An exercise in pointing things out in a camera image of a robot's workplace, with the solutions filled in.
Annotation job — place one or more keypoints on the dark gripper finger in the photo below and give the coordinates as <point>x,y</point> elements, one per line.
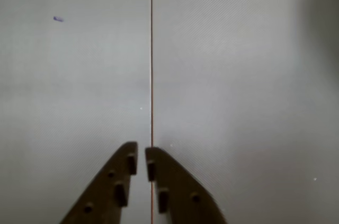
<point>182,192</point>
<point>103,189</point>

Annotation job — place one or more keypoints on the gray rubber mat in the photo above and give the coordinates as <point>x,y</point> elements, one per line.
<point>238,75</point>
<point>74,75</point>

